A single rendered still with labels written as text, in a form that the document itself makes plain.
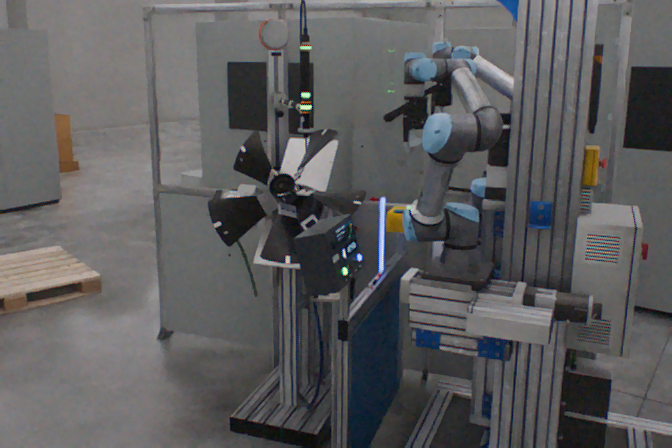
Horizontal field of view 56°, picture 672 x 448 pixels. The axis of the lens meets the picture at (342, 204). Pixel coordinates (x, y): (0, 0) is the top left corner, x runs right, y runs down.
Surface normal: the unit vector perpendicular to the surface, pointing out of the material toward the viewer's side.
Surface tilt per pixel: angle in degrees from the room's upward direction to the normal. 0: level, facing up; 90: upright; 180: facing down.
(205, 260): 90
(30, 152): 90
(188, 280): 90
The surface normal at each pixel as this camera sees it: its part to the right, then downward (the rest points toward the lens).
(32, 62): 0.83, 0.13
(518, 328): -0.37, 0.21
